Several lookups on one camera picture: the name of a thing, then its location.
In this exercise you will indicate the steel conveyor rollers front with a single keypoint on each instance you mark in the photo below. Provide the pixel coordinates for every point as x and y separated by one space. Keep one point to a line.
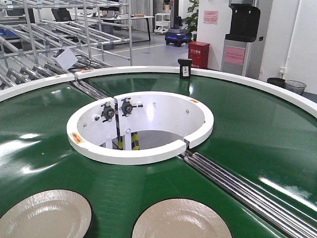
279 217

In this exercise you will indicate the blue lit mobile robot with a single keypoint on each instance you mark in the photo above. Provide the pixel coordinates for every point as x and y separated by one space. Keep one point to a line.
176 36

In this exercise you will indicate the white control box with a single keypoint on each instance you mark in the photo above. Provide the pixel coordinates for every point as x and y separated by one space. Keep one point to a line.
65 58

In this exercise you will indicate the mesh waste basket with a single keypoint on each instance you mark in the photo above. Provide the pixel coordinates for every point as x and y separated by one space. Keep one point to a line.
295 86

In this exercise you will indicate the green potted plant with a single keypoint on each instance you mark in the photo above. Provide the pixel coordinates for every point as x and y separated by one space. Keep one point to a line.
191 21

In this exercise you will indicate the black waste bin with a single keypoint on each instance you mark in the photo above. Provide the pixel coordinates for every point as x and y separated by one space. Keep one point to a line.
276 81

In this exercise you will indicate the white outer rim guard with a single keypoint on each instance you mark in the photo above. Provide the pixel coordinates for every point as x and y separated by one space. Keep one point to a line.
301 102

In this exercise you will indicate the black sensor box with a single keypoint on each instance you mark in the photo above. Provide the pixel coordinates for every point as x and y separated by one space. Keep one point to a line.
185 68

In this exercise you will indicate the pink wall notice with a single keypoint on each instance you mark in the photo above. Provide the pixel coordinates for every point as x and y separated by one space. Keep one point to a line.
210 17

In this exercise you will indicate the white inner ring guard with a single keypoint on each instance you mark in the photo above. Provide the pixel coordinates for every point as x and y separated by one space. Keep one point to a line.
102 130

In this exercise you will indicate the black water dispenser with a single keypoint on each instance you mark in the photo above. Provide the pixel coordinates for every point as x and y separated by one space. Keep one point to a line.
244 25

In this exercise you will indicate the steel roller rack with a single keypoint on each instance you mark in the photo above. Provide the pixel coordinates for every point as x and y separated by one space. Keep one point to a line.
32 31

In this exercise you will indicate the red fire extinguisher cabinet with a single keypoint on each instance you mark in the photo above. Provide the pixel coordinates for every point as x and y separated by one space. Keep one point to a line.
199 53

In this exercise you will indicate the cream plate black rim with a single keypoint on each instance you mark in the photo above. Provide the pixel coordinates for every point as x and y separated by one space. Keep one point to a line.
57 213
180 218

